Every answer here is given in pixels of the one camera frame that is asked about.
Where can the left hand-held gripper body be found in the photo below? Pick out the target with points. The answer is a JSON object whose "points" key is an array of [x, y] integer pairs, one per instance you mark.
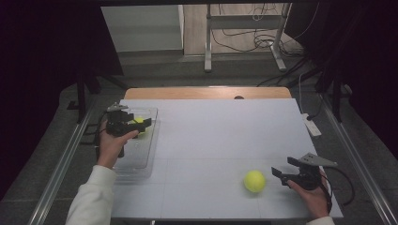
{"points": [[116, 123]]}

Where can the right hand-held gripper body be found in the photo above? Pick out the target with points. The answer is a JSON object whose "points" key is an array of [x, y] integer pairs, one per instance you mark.
{"points": [[309, 175]]}

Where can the yellow tennis ball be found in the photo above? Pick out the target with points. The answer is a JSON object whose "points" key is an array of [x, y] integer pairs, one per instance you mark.
{"points": [[254, 181], [138, 120]]}

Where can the clear plastic container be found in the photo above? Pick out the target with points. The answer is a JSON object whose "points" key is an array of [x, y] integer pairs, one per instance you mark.
{"points": [[139, 153]]}

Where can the person's right hand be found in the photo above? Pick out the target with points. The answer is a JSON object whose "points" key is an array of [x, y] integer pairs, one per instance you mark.
{"points": [[314, 201]]}

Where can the person's left hand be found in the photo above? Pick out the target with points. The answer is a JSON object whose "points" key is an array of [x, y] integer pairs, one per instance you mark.
{"points": [[109, 150]]}

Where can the white power strip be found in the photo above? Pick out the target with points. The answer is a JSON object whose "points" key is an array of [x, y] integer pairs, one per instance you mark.
{"points": [[311, 125]]}

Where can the black metal stand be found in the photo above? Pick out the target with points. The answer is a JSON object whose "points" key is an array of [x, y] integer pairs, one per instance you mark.
{"points": [[337, 100], [81, 97]]}

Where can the dark table grommet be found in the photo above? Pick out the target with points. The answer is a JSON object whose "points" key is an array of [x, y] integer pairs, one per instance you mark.
{"points": [[238, 97]]}

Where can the white cabinet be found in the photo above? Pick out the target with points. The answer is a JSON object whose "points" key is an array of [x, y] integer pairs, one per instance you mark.
{"points": [[142, 28]]}

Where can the dark curtain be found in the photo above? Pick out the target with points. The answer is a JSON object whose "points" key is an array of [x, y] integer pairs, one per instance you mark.
{"points": [[369, 62], [40, 62]]}

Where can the metal floor rail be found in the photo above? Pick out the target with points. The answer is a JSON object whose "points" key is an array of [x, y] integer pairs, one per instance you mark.
{"points": [[359, 165], [59, 165]]}

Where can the grey metal desk frame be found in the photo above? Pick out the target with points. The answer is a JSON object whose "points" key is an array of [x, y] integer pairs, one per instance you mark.
{"points": [[244, 22]]}

